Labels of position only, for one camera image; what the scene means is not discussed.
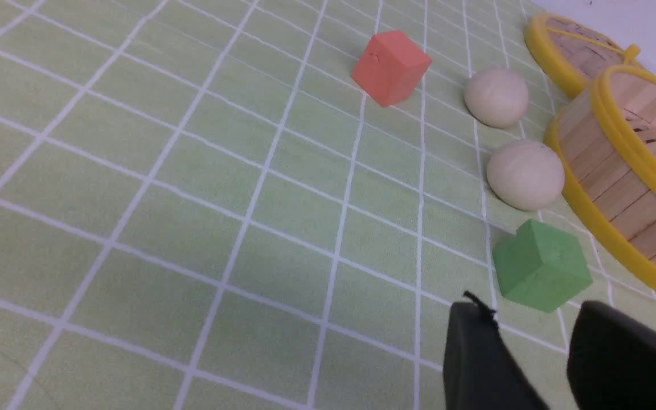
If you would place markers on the white bun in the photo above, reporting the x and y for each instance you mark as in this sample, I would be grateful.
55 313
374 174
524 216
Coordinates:
497 97
525 174

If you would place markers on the green checkered tablecloth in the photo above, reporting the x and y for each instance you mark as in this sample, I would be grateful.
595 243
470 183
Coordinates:
200 209

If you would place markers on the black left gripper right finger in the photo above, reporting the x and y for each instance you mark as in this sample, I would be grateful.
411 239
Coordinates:
611 360

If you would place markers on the green foam cube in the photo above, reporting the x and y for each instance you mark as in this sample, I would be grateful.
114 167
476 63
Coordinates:
541 266

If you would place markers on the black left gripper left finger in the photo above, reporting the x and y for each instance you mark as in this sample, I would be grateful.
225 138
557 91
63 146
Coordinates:
479 371

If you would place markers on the bamboo steamer tray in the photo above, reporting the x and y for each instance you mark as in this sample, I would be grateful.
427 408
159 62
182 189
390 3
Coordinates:
606 140

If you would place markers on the red foam cube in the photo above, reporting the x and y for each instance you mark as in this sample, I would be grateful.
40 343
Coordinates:
391 67

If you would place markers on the bamboo steamer lid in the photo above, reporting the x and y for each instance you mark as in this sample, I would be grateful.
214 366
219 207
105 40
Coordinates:
571 54

